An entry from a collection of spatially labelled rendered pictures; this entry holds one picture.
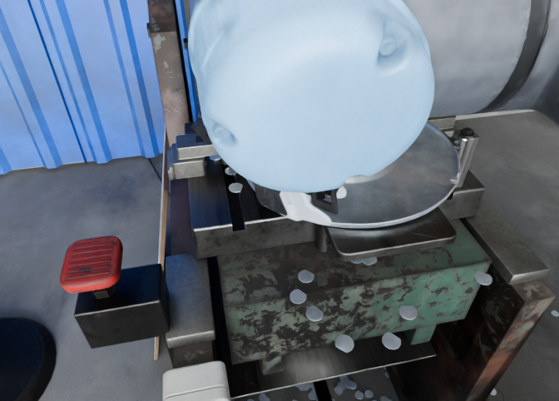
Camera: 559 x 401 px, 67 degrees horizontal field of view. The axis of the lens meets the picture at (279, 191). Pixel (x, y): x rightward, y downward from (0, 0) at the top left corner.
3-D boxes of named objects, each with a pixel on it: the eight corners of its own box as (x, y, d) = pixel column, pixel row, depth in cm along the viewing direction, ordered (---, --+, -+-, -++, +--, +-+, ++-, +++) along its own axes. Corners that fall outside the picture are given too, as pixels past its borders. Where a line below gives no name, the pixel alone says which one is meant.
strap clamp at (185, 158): (274, 167, 69) (274, 111, 62) (169, 180, 66) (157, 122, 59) (267, 147, 73) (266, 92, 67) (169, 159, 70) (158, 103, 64)
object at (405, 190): (299, 91, 73) (299, 86, 72) (476, 128, 62) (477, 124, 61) (198, 185, 54) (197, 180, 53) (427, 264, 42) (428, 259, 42)
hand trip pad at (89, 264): (132, 320, 48) (116, 278, 44) (77, 329, 48) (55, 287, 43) (136, 274, 54) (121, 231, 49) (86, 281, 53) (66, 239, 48)
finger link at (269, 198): (279, 227, 42) (261, 175, 35) (266, 221, 42) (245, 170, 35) (301, 190, 44) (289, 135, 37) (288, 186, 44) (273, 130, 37)
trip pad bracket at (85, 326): (185, 379, 60) (160, 294, 48) (114, 393, 58) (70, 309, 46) (183, 342, 64) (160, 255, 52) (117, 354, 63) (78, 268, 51)
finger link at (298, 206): (328, 254, 45) (321, 208, 37) (280, 233, 47) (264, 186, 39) (341, 230, 46) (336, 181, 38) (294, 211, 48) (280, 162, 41)
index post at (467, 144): (464, 186, 65) (483, 133, 58) (446, 189, 64) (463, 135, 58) (454, 175, 67) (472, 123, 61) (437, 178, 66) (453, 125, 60)
